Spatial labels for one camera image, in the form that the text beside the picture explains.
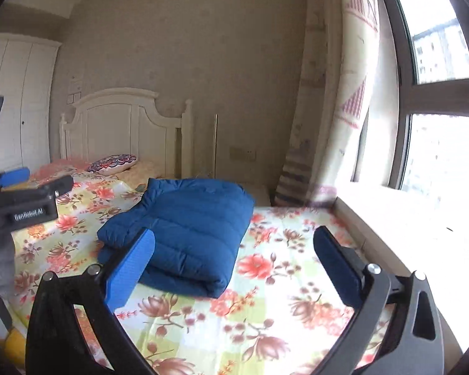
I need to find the blue quilted down jacket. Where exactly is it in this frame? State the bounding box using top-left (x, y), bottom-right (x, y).
top-left (97, 179), bottom-right (254, 299)

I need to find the patterned decorative pillow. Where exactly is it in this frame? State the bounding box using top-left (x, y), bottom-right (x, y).
top-left (87, 154), bottom-right (138, 176)

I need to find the white wardrobe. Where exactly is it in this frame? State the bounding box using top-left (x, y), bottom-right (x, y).
top-left (0, 33), bottom-right (61, 172)

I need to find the floral bed sheet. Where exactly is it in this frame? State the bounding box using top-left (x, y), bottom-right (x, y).
top-left (10, 170), bottom-right (357, 374)

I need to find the white wooden headboard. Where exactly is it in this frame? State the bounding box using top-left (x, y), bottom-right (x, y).
top-left (59, 87), bottom-right (194, 179)

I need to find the beige floral pillow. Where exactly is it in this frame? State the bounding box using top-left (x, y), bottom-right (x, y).
top-left (116, 161), bottom-right (164, 192)

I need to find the white nightstand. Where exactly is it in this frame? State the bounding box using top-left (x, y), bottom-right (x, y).
top-left (240, 183), bottom-right (271, 208)

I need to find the slim white desk lamp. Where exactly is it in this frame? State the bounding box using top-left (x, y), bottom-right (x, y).
top-left (204, 113), bottom-right (219, 179)

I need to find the striped patterned curtain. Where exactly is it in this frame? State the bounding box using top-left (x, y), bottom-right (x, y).
top-left (274, 0), bottom-right (380, 208)

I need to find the wall switch panel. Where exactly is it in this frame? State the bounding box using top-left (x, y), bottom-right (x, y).
top-left (67, 76), bottom-right (83, 105)

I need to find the window with dark frame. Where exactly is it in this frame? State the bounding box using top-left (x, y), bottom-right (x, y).
top-left (380, 0), bottom-right (469, 216)

